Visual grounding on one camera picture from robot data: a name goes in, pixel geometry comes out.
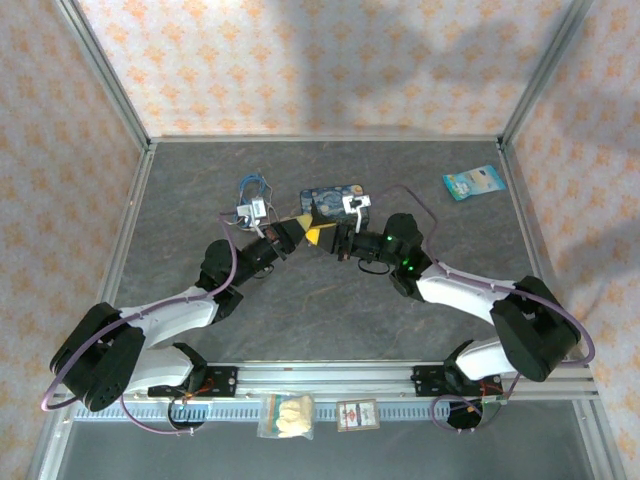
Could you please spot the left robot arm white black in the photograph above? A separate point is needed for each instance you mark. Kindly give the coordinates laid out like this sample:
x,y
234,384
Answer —
x,y
170,312

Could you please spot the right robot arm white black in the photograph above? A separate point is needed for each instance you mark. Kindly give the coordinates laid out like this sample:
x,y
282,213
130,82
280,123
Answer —
x,y
450,292

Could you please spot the starry night painted tin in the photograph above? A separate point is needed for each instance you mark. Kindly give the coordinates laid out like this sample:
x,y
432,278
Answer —
x,y
327,197

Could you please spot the blue snack packet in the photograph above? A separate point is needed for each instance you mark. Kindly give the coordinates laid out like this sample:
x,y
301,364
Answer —
x,y
474,182

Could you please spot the clear bag of crackers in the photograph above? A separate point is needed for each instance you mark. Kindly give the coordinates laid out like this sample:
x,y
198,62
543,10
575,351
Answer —
x,y
287,415

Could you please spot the small card pack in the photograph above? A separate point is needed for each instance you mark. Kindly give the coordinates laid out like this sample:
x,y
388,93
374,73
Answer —
x,y
357,415

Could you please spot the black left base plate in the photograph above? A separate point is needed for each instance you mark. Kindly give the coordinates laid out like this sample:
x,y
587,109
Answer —
x,y
220,380

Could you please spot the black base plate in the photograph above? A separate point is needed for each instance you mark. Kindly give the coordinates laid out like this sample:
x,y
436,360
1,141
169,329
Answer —
x,y
220,380
430,380

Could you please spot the aluminium mounting rail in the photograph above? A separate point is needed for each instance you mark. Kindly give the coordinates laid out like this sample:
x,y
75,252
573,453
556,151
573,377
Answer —
x,y
325,377

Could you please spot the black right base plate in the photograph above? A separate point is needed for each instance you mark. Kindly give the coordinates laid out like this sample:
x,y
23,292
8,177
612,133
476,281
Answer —
x,y
430,380

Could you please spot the aluminium frame post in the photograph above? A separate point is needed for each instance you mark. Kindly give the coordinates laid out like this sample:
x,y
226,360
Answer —
x,y
107,80
542,75

